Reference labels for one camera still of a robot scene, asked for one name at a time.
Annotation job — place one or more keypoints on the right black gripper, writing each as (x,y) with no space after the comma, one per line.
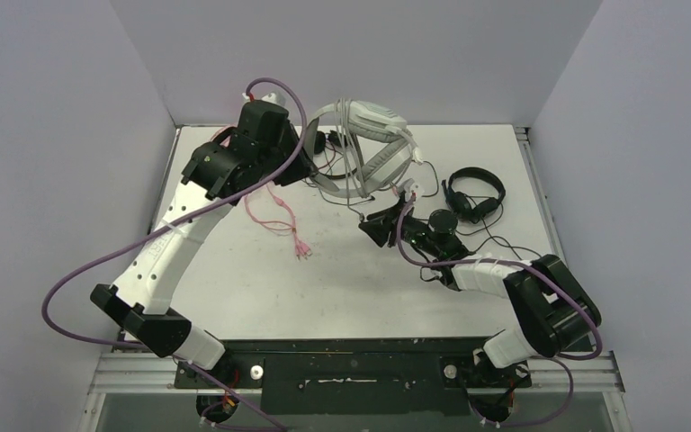
(390,220)

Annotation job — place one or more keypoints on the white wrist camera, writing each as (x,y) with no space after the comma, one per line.
(409,191)
(274,97)

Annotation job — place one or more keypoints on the white grey gaming headset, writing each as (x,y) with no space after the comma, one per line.
(378,148)

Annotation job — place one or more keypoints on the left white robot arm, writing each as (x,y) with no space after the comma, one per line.
(139,300)

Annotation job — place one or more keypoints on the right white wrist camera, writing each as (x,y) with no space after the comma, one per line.
(409,191)

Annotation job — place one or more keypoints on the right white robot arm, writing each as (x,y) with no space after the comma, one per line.
(552,309)

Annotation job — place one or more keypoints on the aluminium frame rail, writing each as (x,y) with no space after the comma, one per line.
(134,391)

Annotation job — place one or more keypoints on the pink headset with cable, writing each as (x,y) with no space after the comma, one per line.
(280,228)

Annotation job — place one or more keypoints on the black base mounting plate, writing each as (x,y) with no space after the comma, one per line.
(369,376)

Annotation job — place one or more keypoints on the small black on-ear headphones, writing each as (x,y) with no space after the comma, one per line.
(328,157)

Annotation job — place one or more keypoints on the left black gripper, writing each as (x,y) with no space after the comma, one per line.
(302,167)

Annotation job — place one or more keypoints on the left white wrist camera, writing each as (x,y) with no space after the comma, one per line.
(274,97)

